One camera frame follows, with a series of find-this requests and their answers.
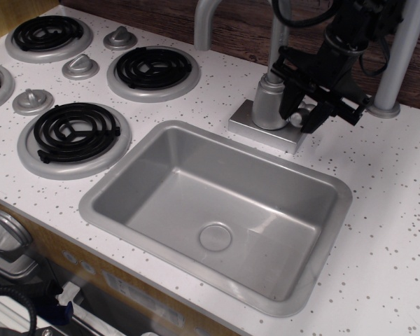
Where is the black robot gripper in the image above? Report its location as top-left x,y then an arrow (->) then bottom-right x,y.
272,29 -> 370,134

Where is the silver faucet lever handle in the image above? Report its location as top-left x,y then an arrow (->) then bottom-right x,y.
288,102 -> 316,128

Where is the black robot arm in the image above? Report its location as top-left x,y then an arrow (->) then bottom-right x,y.
272,1 -> 405,134

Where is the silver toy faucet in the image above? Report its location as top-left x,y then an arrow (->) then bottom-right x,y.
194,0 -> 306,154

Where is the grey support pole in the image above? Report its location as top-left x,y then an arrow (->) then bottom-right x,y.
367,0 -> 420,119

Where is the grey plastic sink basin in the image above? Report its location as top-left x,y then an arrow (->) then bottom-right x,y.
79,120 -> 353,317

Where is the back right stove burner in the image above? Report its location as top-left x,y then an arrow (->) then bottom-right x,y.
106,46 -> 200,103

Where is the grey stove knob back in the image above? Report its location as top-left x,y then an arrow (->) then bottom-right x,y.
103,26 -> 137,50

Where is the grey stove knob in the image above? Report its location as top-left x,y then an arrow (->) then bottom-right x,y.
103,26 -> 137,50
62,54 -> 99,81
12,89 -> 54,116

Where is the grey stove knob middle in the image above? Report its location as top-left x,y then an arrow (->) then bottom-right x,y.
62,54 -> 99,81

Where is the front right stove burner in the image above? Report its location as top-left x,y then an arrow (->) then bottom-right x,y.
17,102 -> 132,181

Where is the back left stove burner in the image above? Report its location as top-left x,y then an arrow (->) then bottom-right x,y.
5,15 -> 93,64

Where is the grey stove knob front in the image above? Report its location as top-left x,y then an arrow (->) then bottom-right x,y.
12,89 -> 54,116

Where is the silver oven dial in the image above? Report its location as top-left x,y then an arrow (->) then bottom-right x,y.
0,210 -> 32,263

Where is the black cable lower left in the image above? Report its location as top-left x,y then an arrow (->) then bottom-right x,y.
0,285 -> 39,333

